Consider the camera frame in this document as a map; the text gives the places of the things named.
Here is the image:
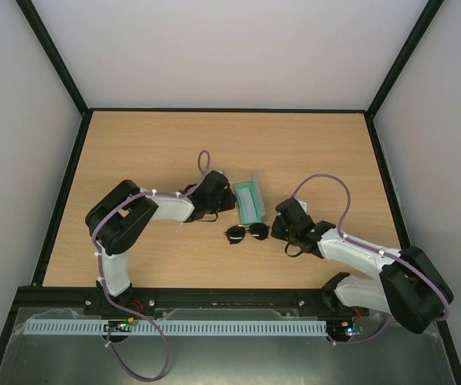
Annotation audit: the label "grey leather glasses case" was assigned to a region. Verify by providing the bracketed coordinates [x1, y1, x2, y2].
[233, 172, 267, 225]

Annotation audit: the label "black sunglasses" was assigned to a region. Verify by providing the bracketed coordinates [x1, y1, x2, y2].
[224, 223, 269, 245]

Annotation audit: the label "blue cleaning cloth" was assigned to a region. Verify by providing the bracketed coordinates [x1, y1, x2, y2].
[237, 188, 257, 217]

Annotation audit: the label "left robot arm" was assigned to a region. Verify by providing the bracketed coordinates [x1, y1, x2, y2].
[85, 170, 236, 310]

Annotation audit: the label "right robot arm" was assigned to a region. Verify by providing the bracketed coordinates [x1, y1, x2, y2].
[271, 197, 454, 334]

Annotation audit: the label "metal front tray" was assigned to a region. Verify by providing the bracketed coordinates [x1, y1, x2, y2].
[0, 309, 455, 384]

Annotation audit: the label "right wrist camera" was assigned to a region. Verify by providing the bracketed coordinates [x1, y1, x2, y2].
[296, 198, 308, 212]

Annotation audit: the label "light blue slotted cable duct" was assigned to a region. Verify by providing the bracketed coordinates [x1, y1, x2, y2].
[22, 319, 327, 337]

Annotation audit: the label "black enclosure frame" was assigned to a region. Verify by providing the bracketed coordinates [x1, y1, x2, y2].
[0, 0, 461, 385]

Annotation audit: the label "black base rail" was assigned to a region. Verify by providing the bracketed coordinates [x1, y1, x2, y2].
[11, 286, 435, 318]

